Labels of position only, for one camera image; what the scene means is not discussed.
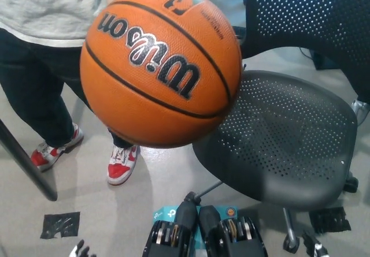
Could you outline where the black perforated office chair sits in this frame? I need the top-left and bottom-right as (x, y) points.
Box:
(184, 0), (370, 254)

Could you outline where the person's left red white sneaker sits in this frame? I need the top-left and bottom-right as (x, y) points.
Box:
(106, 144), (140, 186)

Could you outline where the teal cardboard box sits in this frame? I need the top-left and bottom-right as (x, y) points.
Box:
(151, 206), (239, 252)

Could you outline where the orange Wilson basketball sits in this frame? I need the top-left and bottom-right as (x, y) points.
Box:
(80, 0), (243, 148)

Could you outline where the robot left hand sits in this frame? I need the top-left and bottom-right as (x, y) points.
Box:
(69, 239), (91, 257)

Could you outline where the black tape patch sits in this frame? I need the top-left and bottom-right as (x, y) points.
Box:
(40, 211), (81, 240)
(309, 207), (352, 234)

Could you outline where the black box on floor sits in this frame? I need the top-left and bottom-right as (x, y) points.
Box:
(313, 50), (343, 70)

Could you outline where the black slanted pole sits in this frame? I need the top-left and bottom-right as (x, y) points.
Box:
(0, 118), (58, 202)

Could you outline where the person in grey shirt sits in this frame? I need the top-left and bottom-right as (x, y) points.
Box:
(0, 0), (145, 151)

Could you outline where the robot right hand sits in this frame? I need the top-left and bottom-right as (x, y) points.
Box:
(302, 230), (330, 257)

